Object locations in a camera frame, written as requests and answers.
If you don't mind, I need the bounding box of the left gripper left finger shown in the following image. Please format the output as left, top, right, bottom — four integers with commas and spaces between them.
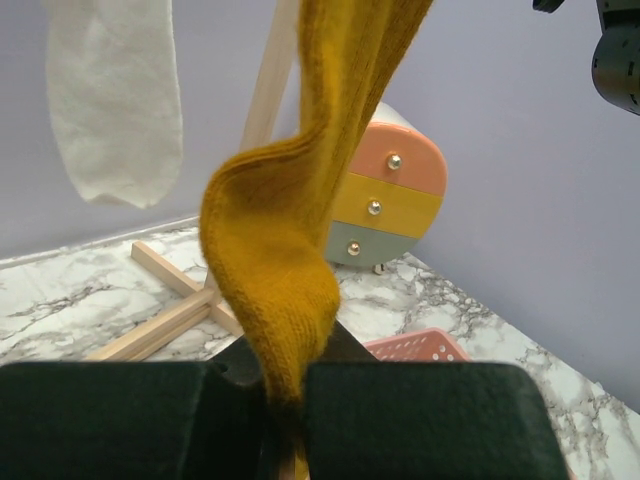
1, 362, 263, 479

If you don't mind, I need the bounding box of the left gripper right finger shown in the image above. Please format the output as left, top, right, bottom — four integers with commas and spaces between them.
303, 324, 568, 479

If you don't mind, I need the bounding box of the mustard striped-cuff sock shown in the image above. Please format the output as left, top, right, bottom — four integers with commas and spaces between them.
199, 0, 430, 410

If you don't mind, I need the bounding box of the white sock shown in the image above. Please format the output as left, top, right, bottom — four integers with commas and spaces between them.
44, 0, 183, 209

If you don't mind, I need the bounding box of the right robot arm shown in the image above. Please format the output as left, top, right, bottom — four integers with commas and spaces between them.
591, 0, 640, 116

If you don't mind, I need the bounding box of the pink plastic basket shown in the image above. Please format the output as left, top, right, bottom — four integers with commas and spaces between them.
364, 328, 470, 363

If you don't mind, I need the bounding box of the white round drawer cabinet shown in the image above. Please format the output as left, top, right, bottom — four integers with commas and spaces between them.
325, 102, 448, 268

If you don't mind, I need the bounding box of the wooden clothes rack frame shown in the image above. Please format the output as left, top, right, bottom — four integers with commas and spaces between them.
86, 1, 298, 361

